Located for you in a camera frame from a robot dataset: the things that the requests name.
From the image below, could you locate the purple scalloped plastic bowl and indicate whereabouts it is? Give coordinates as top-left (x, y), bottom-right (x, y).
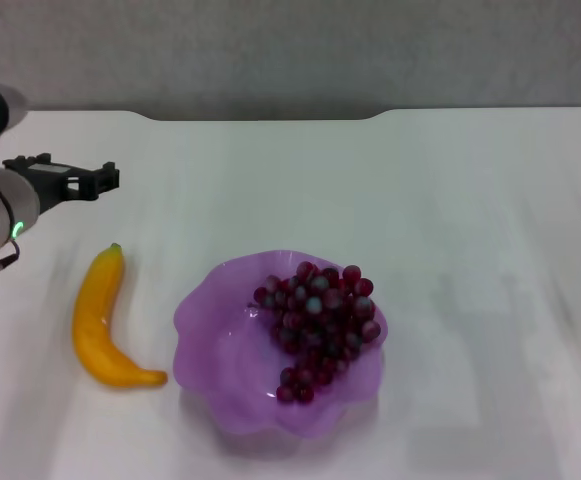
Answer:
top-left (172, 248), bottom-right (390, 442)

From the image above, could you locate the dark red grape bunch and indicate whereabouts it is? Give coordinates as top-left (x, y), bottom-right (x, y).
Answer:
top-left (252, 260), bottom-right (383, 405)

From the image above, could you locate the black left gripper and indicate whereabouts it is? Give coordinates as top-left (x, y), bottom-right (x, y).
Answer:
top-left (1, 153), bottom-right (122, 217)

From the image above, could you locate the yellow banana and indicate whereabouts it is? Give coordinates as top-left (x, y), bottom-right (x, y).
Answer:
top-left (71, 242), bottom-right (169, 389)

